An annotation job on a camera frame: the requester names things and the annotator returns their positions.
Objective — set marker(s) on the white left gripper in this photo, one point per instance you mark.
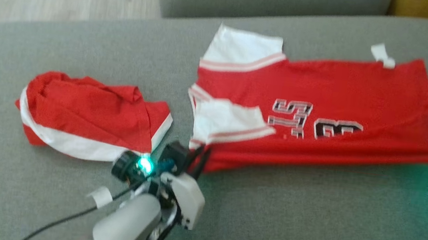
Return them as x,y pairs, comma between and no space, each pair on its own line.
188,199

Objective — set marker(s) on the red basketball jersey white sleeves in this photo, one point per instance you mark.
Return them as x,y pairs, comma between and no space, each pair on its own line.
342,94

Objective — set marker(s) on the red shorts white stripe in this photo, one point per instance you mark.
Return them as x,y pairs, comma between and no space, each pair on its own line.
89,114

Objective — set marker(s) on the grey sofa seat cushion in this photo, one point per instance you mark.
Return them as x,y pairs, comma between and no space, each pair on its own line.
271,1

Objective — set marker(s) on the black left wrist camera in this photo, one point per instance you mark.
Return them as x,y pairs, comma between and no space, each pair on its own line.
132,167

